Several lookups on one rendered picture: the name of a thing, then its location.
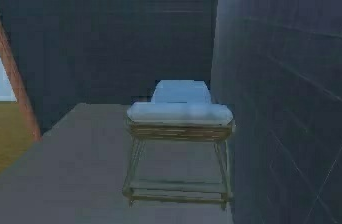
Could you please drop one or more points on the wooden chair with pale cushions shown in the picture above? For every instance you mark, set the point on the wooden chair with pale cushions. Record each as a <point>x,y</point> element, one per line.
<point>179,131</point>

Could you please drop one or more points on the brown wooden door frame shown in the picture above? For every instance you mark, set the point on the brown wooden door frame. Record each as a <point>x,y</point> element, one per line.
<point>10,70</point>

